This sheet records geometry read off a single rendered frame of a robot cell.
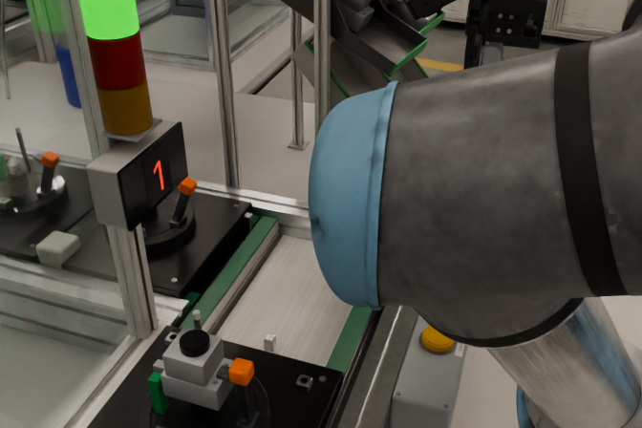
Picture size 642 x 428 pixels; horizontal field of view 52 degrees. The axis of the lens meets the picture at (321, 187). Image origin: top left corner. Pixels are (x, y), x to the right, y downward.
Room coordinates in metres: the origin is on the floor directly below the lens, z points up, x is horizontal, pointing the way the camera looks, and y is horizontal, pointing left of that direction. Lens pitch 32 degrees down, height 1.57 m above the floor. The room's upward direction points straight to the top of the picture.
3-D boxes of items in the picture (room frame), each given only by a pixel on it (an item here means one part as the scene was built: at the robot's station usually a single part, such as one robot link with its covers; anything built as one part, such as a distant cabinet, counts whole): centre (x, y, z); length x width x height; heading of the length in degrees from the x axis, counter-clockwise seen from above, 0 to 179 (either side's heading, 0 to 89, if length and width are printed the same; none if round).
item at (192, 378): (0.48, 0.14, 1.06); 0.08 x 0.04 x 0.07; 71
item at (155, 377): (0.48, 0.17, 1.01); 0.01 x 0.01 x 0.05; 71
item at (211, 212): (0.84, 0.27, 1.01); 0.24 x 0.24 x 0.13; 71
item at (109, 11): (0.62, 0.20, 1.38); 0.05 x 0.05 x 0.05
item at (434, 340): (0.61, -0.15, 0.96); 0.04 x 0.04 x 0.02
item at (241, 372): (0.46, 0.09, 1.04); 0.04 x 0.02 x 0.08; 71
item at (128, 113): (0.62, 0.20, 1.28); 0.05 x 0.05 x 0.05
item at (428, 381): (0.61, -0.15, 0.93); 0.21 x 0.07 x 0.06; 161
